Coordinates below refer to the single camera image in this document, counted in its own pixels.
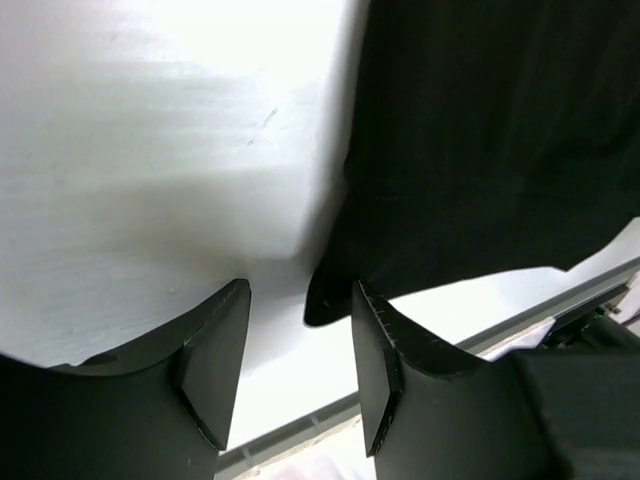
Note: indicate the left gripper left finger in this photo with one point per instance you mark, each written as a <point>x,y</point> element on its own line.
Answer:
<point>157,407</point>

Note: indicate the black skirt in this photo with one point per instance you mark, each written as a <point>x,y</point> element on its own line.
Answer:
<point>487,136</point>

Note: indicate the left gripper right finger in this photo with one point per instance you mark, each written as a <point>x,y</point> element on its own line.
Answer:
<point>431,410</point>

